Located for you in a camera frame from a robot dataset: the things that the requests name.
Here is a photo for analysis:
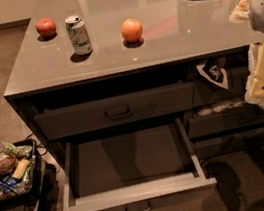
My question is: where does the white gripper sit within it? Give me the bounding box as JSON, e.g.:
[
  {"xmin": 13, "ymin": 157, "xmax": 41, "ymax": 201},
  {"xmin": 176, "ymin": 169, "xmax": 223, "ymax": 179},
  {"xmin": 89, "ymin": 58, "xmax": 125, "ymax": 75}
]
[{"xmin": 229, "ymin": 0, "xmax": 264, "ymax": 110}]

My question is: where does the grey drawer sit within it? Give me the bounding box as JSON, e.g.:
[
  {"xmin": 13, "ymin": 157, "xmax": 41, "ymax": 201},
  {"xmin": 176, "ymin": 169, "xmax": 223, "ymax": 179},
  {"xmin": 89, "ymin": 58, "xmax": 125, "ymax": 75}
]
[
  {"xmin": 188, "ymin": 105, "xmax": 264, "ymax": 139},
  {"xmin": 61, "ymin": 119, "xmax": 217, "ymax": 211},
  {"xmin": 34, "ymin": 82, "xmax": 194, "ymax": 140},
  {"xmin": 192, "ymin": 66, "xmax": 249, "ymax": 107},
  {"xmin": 193, "ymin": 127, "xmax": 264, "ymax": 159}
]

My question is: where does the black white snack bag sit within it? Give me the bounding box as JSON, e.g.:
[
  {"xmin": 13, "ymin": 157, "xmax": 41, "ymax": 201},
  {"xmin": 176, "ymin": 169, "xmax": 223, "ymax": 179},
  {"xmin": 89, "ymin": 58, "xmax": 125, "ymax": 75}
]
[{"xmin": 196, "ymin": 57, "xmax": 229, "ymax": 90}]

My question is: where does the orange fruit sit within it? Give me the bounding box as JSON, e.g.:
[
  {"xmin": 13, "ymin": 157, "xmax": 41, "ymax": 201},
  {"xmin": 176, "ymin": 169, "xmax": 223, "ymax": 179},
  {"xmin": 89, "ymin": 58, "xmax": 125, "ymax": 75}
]
[{"xmin": 121, "ymin": 18, "xmax": 143, "ymax": 43}]

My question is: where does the grey counter cabinet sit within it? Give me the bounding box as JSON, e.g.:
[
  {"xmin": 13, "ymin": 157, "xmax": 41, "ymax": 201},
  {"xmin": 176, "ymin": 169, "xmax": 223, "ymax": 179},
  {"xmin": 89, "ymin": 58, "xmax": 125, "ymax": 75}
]
[{"xmin": 5, "ymin": 0, "xmax": 264, "ymax": 160}]

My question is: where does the green white soda can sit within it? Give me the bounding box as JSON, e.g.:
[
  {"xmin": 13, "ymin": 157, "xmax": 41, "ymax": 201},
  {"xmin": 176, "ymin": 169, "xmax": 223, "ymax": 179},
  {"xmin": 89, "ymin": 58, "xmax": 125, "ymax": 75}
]
[{"xmin": 65, "ymin": 15, "xmax": 93, "ymax": 56}]

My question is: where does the red apple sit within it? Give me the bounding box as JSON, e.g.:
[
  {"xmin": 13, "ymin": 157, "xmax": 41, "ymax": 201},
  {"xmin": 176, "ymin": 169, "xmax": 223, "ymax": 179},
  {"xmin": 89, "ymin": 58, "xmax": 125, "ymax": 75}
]
[{"xmin": 35, "ymin": 17, "xmax": 57, "ymax": 38}]

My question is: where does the black tray of snacks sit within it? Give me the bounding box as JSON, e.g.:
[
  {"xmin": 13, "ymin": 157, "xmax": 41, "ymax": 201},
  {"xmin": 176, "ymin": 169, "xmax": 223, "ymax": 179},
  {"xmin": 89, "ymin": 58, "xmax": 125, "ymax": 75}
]
[{"xmin": 0, "ymin": 139, "xmax": 41, "ymax": 209}]

